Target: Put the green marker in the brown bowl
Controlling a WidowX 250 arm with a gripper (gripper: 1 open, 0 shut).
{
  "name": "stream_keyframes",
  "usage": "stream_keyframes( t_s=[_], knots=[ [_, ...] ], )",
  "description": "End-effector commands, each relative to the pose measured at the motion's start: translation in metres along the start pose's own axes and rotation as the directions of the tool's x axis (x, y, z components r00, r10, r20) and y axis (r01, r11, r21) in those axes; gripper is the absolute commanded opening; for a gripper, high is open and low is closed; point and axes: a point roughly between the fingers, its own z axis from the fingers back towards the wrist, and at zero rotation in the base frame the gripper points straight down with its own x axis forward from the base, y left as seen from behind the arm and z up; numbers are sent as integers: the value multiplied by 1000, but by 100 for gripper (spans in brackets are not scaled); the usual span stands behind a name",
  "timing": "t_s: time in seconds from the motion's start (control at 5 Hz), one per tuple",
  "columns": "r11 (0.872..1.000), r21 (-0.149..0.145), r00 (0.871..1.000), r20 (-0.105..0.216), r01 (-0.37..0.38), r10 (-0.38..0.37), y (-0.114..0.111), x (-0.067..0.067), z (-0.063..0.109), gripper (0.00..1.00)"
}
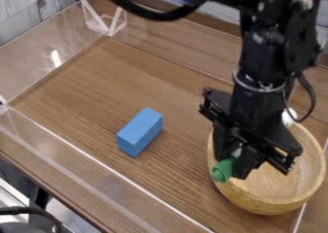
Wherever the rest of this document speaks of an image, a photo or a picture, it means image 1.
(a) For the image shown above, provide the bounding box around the black metal table frame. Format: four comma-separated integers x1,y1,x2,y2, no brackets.
0,158,74,233

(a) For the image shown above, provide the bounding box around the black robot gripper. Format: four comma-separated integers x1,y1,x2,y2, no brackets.
200,79,303,179

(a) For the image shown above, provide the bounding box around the green whiteboard marker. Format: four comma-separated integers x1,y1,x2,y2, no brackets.
211,106,299,184

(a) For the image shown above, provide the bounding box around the clear acrylic corner bracket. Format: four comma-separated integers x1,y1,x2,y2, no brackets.
81,0,129,37

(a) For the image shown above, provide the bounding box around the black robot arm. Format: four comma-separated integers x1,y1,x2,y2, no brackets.
112,0,322,179

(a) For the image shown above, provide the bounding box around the blue rectangular block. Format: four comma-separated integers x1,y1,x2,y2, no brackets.
117,108,165,157

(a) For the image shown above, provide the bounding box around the brown wooden bowl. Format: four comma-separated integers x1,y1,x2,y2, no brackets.
213,124,327,216

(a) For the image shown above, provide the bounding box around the black cable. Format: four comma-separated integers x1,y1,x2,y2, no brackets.
0,204,63,233

